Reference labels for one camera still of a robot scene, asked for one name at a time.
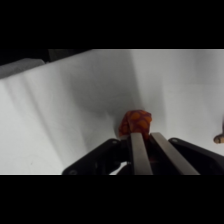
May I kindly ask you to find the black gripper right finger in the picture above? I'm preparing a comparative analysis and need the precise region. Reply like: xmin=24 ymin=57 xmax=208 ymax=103
xmin=150 ymin=132 xmax=224 ymax=176

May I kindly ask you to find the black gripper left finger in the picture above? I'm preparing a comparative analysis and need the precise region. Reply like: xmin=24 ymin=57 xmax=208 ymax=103
xmin=61 ymin=132 xmax=154 ymax=176

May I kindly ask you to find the red ball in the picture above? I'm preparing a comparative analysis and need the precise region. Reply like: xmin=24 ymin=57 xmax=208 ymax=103
xmin=118 ymin=109 xmax=153 ymax=141

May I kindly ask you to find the small wooden block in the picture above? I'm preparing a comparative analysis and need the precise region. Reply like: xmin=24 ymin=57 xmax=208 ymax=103
xmin=213 ymin=116 xmax=224 ymax=145

